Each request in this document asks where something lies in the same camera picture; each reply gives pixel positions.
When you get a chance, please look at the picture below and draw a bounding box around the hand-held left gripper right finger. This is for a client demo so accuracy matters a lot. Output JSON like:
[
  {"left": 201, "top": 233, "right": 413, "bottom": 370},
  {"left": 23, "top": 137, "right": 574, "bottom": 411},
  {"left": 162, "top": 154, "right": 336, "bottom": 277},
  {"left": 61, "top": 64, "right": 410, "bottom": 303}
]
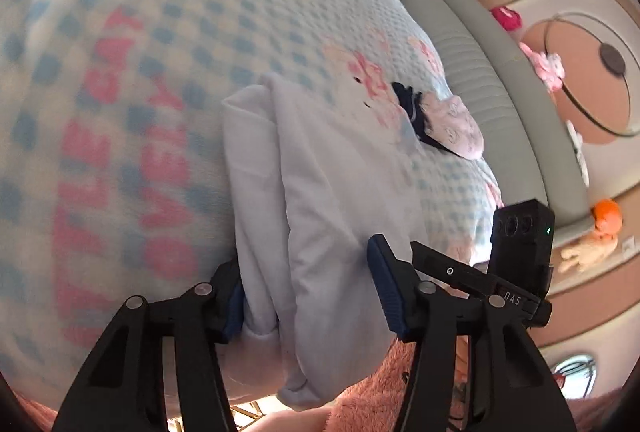
[{"left": 367, "top": 235, "right": 578, "bottom": 432}]

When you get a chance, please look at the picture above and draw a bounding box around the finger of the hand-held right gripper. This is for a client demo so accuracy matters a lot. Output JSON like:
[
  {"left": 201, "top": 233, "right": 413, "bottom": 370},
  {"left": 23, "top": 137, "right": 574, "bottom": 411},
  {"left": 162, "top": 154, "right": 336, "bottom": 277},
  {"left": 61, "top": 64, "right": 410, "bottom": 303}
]
[{"left": 410, "top": 239, "right": 501, "bottom": 299}]

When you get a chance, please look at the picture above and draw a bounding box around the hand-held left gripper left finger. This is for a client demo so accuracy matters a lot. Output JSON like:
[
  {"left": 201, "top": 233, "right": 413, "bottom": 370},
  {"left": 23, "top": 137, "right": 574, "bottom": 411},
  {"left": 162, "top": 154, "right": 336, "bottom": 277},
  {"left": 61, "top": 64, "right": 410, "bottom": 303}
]
[{"left": 52, "top": 259, "right": 246, "bottom": 432}]

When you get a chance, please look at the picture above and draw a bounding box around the white T-shirt navy trim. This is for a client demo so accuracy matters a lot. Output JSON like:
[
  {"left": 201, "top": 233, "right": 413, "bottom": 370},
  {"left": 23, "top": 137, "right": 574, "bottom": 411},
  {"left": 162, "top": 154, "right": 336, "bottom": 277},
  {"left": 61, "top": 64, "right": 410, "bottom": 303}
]
[{"left": 220, "top": 72, "right": 433, "bottom": 410}]

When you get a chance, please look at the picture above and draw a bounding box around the beige plush toy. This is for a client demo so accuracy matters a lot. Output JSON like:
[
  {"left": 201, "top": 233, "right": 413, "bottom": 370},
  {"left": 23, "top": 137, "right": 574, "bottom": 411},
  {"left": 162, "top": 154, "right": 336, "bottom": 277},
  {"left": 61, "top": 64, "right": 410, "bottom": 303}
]
[{"left": 560, "top": 232, "right": 621, "bottom": 274}]

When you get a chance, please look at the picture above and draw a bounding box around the orange plush toy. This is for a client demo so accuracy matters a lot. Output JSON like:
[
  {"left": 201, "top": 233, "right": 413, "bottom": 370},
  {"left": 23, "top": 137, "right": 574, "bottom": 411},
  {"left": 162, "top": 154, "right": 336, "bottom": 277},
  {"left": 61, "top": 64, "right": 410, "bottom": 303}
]
[{"left": 590, "top": 199, "right": 623, "bottom": 236}]

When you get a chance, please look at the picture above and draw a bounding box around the pale pink printed garment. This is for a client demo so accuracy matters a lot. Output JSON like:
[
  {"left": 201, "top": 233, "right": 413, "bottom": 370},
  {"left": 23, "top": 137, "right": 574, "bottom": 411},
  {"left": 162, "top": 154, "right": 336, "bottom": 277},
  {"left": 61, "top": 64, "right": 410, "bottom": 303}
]
[{"left": 420, "top": 93, "right": 486, "bottom": 160}]

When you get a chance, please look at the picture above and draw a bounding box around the navy garment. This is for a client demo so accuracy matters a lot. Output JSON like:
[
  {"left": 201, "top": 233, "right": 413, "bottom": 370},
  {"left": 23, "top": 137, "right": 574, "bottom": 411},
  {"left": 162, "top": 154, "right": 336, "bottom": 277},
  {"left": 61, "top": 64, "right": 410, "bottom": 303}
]
[{"left": 390, "top": 82, "right": 451, "bottom": 154}]

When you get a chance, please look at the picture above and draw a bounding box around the grey-green sofa edge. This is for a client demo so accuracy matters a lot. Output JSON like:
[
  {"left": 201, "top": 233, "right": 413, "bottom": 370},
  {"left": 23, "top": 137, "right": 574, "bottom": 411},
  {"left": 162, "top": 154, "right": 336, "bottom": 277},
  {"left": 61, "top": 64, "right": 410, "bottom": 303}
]
[{"left": 400, "top": 0, "right": 593, "bottom": 233}]

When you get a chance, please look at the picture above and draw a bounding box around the pink plush toy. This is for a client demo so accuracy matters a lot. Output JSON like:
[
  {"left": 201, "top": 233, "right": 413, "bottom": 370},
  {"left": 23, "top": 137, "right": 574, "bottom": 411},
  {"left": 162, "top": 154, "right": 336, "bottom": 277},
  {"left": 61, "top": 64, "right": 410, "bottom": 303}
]
[{"left": 520, "top": 42, "right": 566, "bottom": 93}]

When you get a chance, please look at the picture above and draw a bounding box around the red plush toy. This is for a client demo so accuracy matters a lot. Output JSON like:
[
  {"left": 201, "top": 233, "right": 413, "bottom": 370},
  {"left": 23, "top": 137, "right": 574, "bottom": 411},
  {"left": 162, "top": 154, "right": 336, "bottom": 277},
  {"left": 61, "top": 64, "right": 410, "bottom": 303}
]
[{"left": 492, "top": 5, "right": 523, "bottom": 32}]

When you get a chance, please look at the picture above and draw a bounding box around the checked cartoon printed blanket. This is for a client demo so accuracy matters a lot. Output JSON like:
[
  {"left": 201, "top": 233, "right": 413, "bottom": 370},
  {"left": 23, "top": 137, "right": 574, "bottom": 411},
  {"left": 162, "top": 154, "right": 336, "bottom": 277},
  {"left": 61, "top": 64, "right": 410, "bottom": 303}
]
[{"left": 0, "top": 0, "right": 503, "bottom": 413}]

